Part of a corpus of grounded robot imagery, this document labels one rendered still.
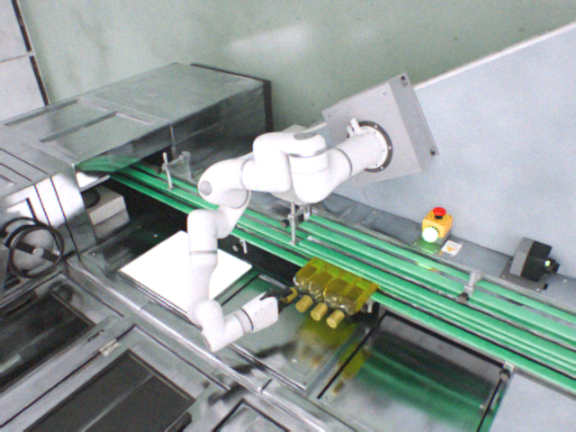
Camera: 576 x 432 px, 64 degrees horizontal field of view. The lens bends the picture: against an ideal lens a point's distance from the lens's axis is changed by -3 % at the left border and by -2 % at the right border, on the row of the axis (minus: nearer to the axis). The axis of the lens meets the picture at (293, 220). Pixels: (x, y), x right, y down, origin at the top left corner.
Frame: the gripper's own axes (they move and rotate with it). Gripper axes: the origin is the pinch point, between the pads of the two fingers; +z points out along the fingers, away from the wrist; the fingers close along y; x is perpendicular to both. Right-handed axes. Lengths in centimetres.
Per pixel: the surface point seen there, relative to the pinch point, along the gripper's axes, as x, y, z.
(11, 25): 385, 22, 2
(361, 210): 4.3, 15.4, 35.9
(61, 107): 160, 20, -18
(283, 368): -13.5, -12.1, -11.5
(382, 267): -13.8, 6.0, 28.3
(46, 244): 84, -4, -52
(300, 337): -6.6, -12.8, 0.3
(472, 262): -36, 16, 41
